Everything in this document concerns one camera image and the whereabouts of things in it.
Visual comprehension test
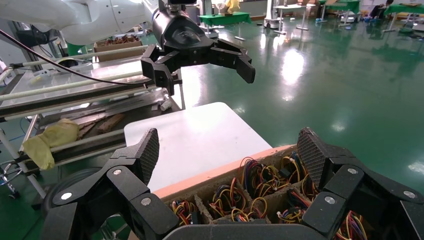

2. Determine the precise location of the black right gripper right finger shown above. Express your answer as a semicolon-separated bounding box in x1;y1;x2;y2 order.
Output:
297;127;424;240

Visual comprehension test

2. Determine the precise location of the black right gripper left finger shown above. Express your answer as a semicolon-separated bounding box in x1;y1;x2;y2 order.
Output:
41;128;179;240

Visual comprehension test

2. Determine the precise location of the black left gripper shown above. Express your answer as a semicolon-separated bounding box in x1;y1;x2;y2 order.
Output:
140;0;256;97

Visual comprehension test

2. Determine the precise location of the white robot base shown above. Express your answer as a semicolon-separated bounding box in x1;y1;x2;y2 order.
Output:
263;0;283;29

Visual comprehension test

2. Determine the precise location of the green cloth table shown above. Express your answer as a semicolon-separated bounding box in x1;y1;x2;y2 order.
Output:
316;0;361;23
198;11;252;42
383;3;424;33

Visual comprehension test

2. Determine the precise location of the yellow figure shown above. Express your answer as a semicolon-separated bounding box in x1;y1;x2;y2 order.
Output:
226;0;241;14

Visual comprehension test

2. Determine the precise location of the brown wood scrap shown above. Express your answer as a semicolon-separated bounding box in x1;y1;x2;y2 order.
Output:
77;120;100;140
97;113;126;134

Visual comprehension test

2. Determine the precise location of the yellow cloth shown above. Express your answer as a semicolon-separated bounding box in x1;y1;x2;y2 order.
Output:
22;118;80;171

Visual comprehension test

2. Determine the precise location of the open cardboard box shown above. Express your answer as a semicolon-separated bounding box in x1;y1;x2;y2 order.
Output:
93;34;144;63

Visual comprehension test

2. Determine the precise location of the brown cardboard divider box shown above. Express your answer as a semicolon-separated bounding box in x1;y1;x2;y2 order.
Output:
153;144;375;240

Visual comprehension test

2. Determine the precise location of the metal pipe shelf cart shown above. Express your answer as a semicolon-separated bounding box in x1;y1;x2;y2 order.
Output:
0;44;186;200

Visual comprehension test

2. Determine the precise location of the white metal desk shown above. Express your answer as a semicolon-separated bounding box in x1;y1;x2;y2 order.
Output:
273;3;316;35

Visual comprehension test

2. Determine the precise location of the seated person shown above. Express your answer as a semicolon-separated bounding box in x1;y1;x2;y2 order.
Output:
369;0;394;20

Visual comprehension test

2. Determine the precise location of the power supply wire bundle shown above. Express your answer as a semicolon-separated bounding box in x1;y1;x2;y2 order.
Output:
208;178;248;220
280;151;307;186
170;199;200;227
231;197;268;223
238;157;282;199
300;174;320;201
277;190;312;224
334;211;369;240

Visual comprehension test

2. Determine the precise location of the chrome metal frame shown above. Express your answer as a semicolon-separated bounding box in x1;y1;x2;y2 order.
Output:
0;159;21;201

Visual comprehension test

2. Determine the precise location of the thin black cable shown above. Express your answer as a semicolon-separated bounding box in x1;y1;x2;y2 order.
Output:
0;29;150;87

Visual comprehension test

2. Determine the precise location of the white round ring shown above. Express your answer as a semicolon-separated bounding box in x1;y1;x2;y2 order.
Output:
54;57;79;69

